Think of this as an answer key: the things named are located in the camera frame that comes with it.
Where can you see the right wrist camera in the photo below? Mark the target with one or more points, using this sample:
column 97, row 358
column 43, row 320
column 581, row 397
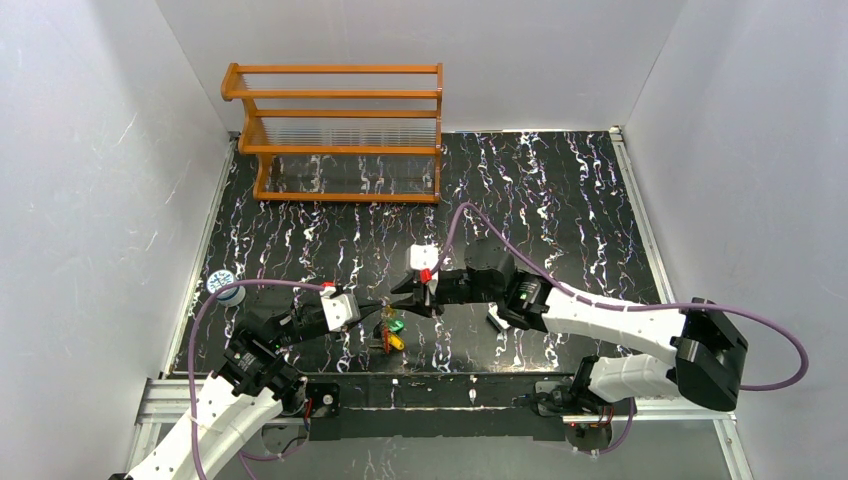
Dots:
column 421, row 262

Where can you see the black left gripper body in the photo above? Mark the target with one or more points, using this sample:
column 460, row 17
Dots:
column 311, row 320

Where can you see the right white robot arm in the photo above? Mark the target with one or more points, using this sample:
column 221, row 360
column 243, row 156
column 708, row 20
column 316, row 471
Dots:
column 692, row 352

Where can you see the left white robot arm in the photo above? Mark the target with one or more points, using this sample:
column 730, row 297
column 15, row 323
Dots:
column 218, row 424

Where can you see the orange wooden rack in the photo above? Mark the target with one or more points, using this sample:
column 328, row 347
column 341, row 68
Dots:
column 341, row 133

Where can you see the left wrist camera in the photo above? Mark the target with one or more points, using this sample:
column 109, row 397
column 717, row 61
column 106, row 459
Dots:
column 340, row 308

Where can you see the white card box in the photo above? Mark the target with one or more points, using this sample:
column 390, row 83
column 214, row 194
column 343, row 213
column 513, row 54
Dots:
column 499, row 324

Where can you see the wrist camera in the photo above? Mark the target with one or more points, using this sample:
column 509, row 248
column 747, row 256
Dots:
column 340, row 308
column 421, row 262

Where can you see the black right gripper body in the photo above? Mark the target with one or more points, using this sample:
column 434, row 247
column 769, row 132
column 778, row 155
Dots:
column 428, row 295

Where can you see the aluminium frame rail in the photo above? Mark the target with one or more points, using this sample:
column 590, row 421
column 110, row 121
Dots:
column 669, row 408

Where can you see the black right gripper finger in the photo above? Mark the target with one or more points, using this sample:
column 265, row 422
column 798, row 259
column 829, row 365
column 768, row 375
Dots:
column 414, row 283
column 418, row 307

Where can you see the blue white round tin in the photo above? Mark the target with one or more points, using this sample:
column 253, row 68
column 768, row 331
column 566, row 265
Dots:
column 221, row 281

